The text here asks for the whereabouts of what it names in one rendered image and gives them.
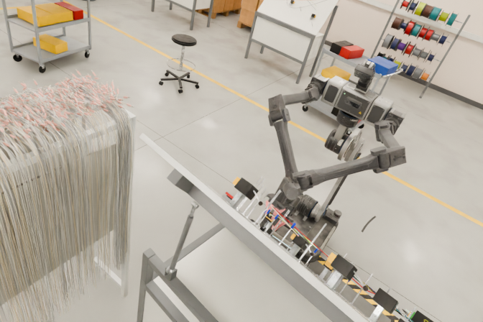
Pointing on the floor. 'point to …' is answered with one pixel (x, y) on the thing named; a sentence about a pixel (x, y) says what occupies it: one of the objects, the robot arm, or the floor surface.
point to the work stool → (182, 58)
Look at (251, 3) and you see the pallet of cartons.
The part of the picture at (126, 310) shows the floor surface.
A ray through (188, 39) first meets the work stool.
